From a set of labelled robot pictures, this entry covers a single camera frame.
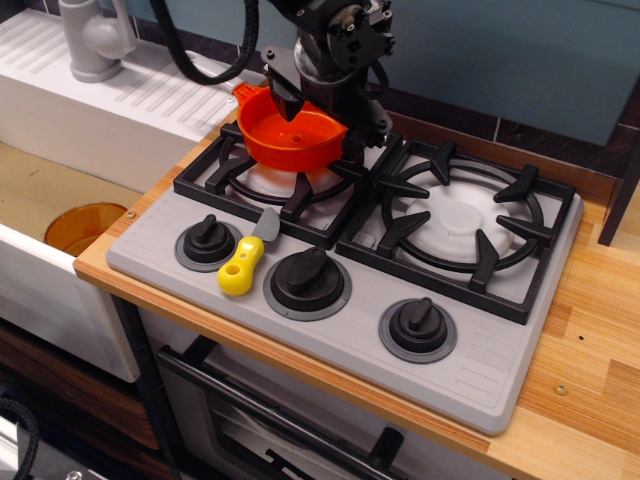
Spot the orange plastic toy pot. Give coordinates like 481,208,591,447
233,84,348,172

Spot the black oven door handle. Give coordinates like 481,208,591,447
156,336,404,479

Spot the black left stove knob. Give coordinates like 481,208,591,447
174,214,242,273

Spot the black right burner grate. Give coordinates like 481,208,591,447
337,139,583,324

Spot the black left burner grate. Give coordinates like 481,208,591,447
174,123,402,249

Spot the toy oven door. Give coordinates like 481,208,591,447
156,336,503,479

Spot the orange translucent bowl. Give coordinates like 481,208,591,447
44,202,127,257

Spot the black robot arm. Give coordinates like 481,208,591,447
261,1,395,160

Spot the black stove knob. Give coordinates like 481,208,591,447
378,297,457,364
263,247,353,322
174,214,242,273

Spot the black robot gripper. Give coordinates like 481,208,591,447
262,1,395,161

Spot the grey toy stove top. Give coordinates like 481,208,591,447
104,124,586,435

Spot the black burner grate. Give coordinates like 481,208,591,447
174,123,402,249
337,139,583,324

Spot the yellow handled toy knife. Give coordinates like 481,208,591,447
217,208,280,296

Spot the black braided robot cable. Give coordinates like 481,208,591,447
147,0,261,86

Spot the black right stove knob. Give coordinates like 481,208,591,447
378,297,457,364

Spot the black middle stove knob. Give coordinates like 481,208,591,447
263,247,353,322

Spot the white toy sink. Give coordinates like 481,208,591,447
1,9,237,383

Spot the black braided cable lower left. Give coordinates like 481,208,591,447
0,397,40,480

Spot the grey toy faucet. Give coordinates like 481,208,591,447
58,0,137,83

